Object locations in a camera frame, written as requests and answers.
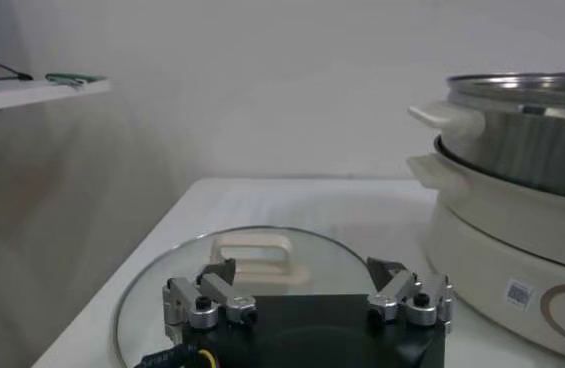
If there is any stainless steel steamer basket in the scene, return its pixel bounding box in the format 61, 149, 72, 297
408, 72, 565, 204

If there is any white electric cooker base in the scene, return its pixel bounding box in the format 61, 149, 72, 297
405, 135, 565, 365

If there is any round glass pot lid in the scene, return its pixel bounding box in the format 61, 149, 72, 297
114, 225, 388, 368

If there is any white side table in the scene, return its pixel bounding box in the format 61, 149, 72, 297
0, 78, 112, 116

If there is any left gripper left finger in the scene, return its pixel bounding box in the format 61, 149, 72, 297
162, 257, 259, 331

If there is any green handled tool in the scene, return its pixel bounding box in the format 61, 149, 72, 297
44, 72, 108, 90

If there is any black desk cable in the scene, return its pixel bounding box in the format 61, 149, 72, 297
0, 59, 35, 82

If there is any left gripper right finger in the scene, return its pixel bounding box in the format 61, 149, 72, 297
365, 256, 456, 329

